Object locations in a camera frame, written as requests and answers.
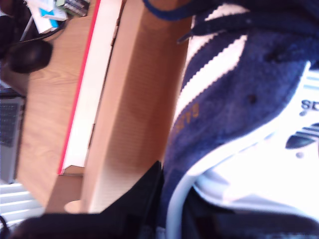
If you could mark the black computer mouse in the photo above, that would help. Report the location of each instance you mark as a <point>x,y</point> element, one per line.
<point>27,57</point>

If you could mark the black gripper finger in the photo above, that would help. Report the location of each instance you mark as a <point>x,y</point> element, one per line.
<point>139,206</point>
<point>219,226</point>

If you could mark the blue suede Gazelle shoe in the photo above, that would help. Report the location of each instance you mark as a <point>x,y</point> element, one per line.
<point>236,99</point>

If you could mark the silver laptop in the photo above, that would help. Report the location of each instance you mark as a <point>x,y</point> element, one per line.
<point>10,124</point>

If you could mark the red Nike shoebox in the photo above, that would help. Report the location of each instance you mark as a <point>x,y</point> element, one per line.
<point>139,99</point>

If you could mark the white and blue box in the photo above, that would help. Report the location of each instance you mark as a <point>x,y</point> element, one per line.
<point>47,20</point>

